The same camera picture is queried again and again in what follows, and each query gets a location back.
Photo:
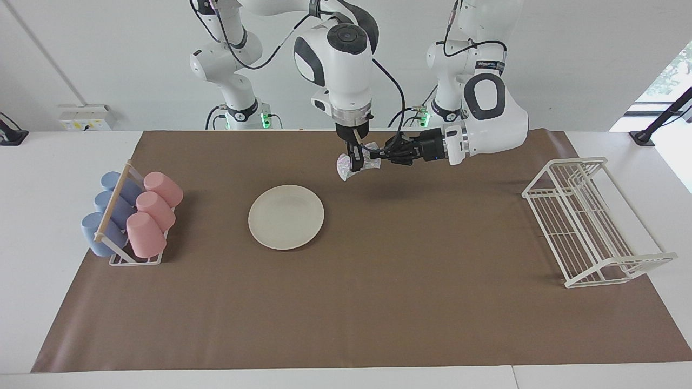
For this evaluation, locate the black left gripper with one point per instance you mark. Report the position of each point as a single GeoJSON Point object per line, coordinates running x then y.
{"type": "Point", "coordinates": [431, 146]}

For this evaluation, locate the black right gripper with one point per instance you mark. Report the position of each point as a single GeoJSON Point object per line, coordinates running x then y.
{"type": "Point", "coordinates": [352, 132]}

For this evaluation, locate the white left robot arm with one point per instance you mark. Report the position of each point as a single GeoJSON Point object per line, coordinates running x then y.
{"type": "Point", "coordinates": [497, 129]}

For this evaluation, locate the cream round plate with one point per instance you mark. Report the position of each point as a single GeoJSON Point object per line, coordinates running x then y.
{"type": "Point", "coordinates": [286, 217]}

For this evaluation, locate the brown table mat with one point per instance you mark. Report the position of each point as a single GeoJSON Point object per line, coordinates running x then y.
{"type": "Point", "coordinates": [378, 313]}

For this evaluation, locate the pink plastic cup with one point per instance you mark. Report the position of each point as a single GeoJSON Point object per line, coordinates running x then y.
{"type": "Point", "coordinates": [145, 237]}
{"type": "Point", "coordinates": [165, 188]}
{"type": "Point", "coordinates": [157, 210]}

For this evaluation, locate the black angled stand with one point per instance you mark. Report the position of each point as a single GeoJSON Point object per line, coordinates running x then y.
{"type": "Point", "coordinates": [642, 136]}

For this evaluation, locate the blue plastic cup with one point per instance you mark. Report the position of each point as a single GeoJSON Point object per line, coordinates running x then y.
{"type": "Point", "coordinates": [94, 237]}
{"type": "Point", "coordinates": [111, 179]}
{"type": "Point", "coordinates": [104, 201]}

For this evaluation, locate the cup holder with wooden bar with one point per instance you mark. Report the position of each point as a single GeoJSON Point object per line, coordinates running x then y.
{"type": "Point", "coordinates": [112, 204]}

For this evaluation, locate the window with greenery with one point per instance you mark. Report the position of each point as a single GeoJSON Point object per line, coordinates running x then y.
{"type": "Point", "coordinates": [684, 75]}

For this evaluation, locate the black table clamp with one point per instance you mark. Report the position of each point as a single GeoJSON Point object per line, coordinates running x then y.
{"type": "Point", "coordinates": [13, 138]}

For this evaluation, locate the white wall outlet box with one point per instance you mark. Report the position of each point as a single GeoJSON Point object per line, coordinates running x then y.
{"type": "Point", "coordinates": [86, 118]}

